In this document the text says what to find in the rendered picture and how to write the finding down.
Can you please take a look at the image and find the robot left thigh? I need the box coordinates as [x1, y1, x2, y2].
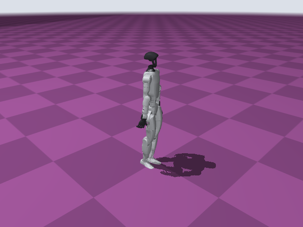
[154, 105, 162, 138]

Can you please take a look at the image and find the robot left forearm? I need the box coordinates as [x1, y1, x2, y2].
[156, 91, 160, 105]

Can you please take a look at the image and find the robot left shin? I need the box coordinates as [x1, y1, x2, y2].
[149, 135, 158, 159]

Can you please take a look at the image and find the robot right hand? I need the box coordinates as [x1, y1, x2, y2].
[136, 114, 147, 128]

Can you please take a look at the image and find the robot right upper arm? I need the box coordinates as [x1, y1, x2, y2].
[143, 74, 152, 101]

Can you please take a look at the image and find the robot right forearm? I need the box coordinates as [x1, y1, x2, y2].
[142, 96, 150, 119]

